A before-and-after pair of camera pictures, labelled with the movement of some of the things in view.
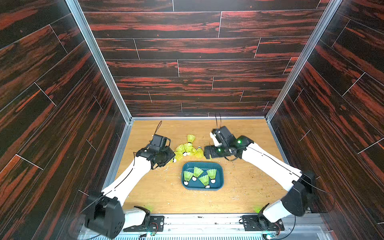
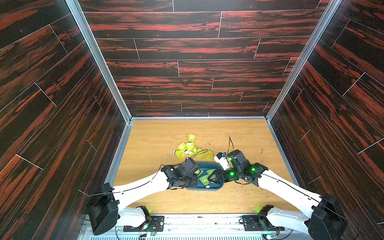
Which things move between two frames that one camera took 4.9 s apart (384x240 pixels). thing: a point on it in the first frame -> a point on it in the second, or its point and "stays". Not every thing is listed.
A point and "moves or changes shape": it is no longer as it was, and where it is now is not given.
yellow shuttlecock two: (197, 172) stays
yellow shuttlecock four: (205, 180) stays
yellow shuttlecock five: (190, 138) stays
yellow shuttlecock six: (199, 152) moves or changes shape
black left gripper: (171, 154) -> (193, 183)
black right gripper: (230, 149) -> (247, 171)
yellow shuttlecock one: (212, 174) stays
